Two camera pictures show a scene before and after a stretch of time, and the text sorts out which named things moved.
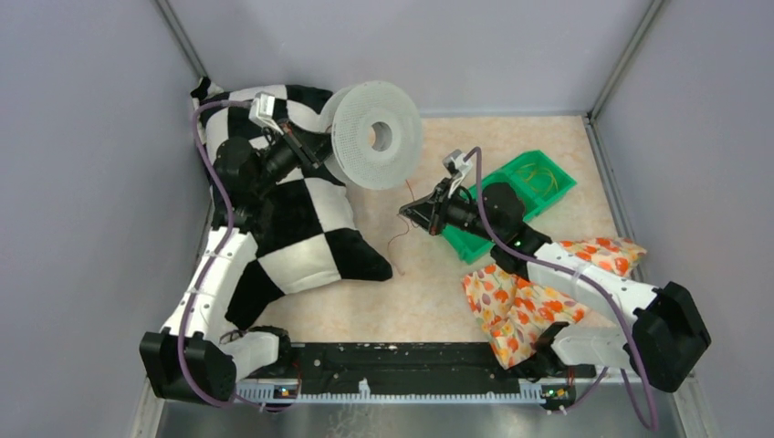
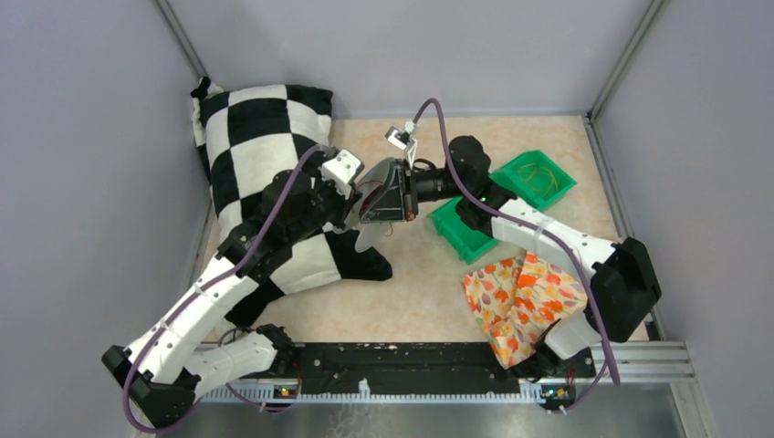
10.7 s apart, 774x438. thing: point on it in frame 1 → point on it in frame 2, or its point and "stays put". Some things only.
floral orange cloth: x=512 y=312 stays put
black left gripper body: x=287 y=151 → x=328 y=205
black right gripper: x=424 y=212 → x=392 y=204
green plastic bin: x=469 y=246 stays put
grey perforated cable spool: x=350 y=113 → x=369 y=235
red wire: x=401 y=234 → x=367 y=200
